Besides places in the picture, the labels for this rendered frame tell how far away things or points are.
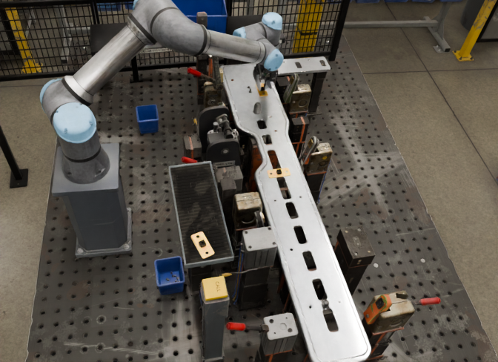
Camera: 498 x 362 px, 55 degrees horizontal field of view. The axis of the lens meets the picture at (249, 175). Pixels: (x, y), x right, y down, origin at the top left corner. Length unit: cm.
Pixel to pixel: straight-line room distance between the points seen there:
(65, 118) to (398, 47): 340
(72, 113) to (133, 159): 74
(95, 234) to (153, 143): 62
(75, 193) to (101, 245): 33
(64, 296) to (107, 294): 15
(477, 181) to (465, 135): 44
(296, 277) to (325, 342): 21
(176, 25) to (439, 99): 286
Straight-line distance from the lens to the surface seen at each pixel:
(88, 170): 161
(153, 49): 229
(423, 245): 213
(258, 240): 147
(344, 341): 149
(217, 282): 134
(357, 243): 163
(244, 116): 198
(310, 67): 229
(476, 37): 452
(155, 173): 217
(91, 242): 190
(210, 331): 152
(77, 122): 152
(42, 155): 333
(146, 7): 158
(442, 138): 372
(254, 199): 160
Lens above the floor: 234
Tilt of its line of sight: 49 degrees down
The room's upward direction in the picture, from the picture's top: 7 degrees clockwise
